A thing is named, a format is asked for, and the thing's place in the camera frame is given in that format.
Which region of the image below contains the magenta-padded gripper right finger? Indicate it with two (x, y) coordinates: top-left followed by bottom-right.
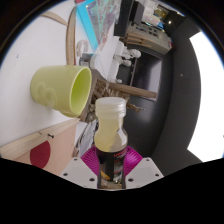
(125, 145), (165, 190)

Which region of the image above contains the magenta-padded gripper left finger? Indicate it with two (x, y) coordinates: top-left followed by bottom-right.
(59, 145), (100, 190)

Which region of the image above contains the clear drink bottle white cap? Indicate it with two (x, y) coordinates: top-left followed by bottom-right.
(93, 97), (129, 190)

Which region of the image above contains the flat round red coaster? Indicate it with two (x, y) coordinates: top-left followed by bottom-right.
(29, 140), (52, 170)

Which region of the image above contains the wooden twig sculpture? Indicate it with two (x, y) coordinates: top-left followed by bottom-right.
(78, 68), (158, 125)

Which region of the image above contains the yellow-green ceramic mug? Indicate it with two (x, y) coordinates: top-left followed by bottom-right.
(29, 64), (93, 118)

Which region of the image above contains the long ceiling light strip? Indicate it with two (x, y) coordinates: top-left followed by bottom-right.
(186, 31), (224, 163)

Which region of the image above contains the white plaster bust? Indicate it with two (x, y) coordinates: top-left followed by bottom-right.
(118, 45), (143, 60)
(113, 54), (133, 68)

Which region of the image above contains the small jar white lid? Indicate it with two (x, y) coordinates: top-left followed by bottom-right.
(76, 39), (90, 57)

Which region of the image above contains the curved wooden strip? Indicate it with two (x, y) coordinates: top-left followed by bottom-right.
(39, 4), (78, 67)

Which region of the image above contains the white cabinet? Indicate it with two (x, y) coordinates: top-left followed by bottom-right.
(124, 23), (173, 56)

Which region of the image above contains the colourful printed sheet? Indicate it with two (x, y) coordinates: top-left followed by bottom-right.
(75, 0), (123, 53)

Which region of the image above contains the black flat box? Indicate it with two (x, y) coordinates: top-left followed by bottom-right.
(113, 0), (145, 38)

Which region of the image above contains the black wall screen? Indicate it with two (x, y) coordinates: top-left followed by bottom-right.
(128, 46), (164, 99)

